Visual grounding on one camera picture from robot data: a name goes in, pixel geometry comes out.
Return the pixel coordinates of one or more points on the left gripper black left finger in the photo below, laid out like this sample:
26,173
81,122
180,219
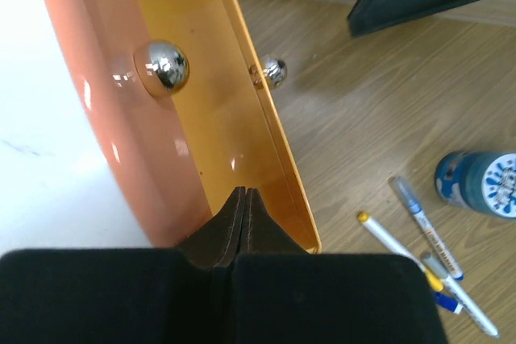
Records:
126,295

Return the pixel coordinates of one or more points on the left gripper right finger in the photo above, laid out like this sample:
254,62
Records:
281,294

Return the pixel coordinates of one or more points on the yellow banded white marker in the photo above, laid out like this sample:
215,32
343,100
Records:
393,245

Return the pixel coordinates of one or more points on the blue patterned pen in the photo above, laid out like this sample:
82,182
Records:
413,205

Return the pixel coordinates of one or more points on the round blue patterned tin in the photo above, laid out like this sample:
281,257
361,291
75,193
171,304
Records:
482,181

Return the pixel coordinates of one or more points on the round cream drawer organizer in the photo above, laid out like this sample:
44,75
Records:
127,123

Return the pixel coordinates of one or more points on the grey capped white marker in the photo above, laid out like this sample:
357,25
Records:
461,296

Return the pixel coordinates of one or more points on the blue capped white marker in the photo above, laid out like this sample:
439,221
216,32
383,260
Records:
448,303

